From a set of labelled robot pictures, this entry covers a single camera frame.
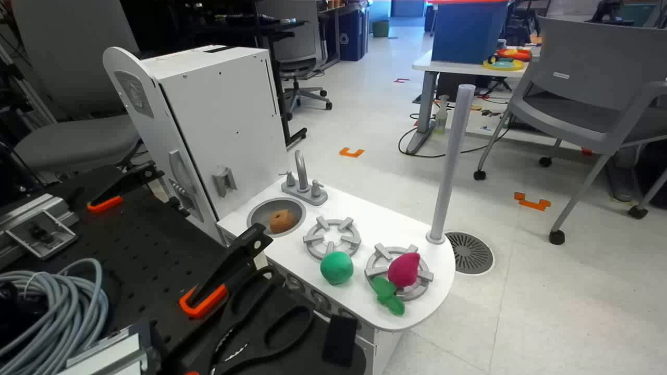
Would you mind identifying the black clamp orange handle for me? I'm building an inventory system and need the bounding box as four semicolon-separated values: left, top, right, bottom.
85;163;166;217
177;222;275;320

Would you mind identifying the black handle tool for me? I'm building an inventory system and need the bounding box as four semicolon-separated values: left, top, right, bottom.
207;266;320;375

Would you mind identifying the black office chair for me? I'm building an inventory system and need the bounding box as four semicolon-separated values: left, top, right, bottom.
273;0;333;116

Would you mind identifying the round floor drain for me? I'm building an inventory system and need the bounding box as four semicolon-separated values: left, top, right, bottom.
445;229;496;277

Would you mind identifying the yellow toy tray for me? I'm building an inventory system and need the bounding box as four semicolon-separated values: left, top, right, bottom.
481;55;529;74

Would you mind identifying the small black box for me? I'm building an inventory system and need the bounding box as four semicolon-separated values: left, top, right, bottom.
321;313;361;368

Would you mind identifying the grey upright pole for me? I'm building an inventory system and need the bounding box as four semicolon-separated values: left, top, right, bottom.
426;82;478;246

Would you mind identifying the grey plastic chair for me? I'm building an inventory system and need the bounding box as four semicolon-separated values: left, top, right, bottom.
474;17;667;246

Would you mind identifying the grey toy faucet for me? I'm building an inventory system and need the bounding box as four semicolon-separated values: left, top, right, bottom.
279;149;329;205

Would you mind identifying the grey office chair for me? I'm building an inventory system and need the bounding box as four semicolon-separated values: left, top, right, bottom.
9;0;144;174

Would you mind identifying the pink plush toy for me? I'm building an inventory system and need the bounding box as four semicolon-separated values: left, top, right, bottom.
386;251;424;290

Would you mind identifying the silver mounting plate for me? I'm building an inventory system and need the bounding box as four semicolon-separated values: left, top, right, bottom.
5;207;79;259

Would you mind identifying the grey toy sink bowl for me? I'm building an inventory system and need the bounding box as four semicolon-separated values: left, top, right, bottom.
246;195;306;239

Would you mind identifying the green toy vegetable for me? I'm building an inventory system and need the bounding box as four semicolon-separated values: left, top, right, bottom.
370;274;407;319

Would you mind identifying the grey coiled cable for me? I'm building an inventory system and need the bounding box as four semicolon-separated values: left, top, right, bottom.
0;255;114;375

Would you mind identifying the black floor cable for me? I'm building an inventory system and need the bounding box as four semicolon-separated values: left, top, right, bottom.
397;123;514;159

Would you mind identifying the white table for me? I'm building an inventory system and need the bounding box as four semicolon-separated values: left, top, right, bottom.
405;47;539;155

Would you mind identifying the orange plush toy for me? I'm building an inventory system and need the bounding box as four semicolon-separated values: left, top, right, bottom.
268;207;299;234

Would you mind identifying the white toy kitchen unit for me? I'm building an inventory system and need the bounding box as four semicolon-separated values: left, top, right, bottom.
102;44;456;375

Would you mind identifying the green round plushie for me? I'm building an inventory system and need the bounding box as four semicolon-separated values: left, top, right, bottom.
320;249;356;288

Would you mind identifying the blue storage bin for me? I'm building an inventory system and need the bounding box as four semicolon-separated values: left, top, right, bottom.
426;0;514;67

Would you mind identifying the blue recycling bin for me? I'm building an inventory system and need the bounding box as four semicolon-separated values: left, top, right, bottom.
339;6;371;63

